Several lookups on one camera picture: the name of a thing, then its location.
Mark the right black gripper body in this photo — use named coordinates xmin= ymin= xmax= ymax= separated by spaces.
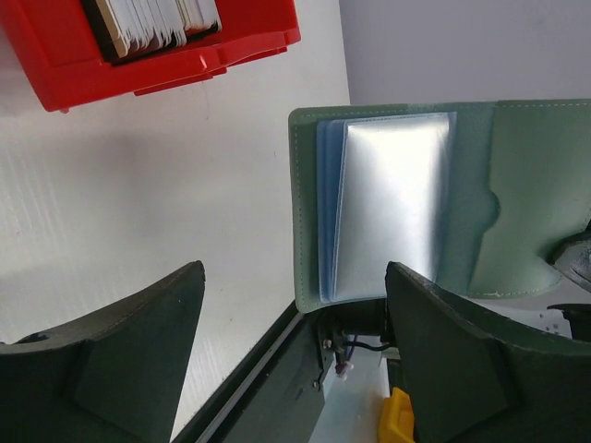
xmin=548 ymin=230 xmax=590 ymax=341

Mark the yellow connector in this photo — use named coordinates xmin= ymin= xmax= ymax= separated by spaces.
xmin=378 ymin=387 xmax=415 ymax=443

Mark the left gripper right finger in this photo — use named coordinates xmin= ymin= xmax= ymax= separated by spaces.
xmin=385 ymin=262 xmax=590 ymax=442

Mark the white cards stack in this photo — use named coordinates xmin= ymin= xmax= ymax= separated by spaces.
xmin=81 ymin=0 xmax=222 ymax=65

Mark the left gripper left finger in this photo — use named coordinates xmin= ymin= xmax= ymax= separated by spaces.
xmin=1 ymin=261 xmax=205 ymax=442

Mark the red plastic card bin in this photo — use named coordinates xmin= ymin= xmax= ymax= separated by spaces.
xmin=1 ymin=1 xmax=301 ymax=112

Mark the green leather card holder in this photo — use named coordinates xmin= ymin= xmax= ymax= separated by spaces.
xmin=288 ymin=99 xmax=590 ymax=313

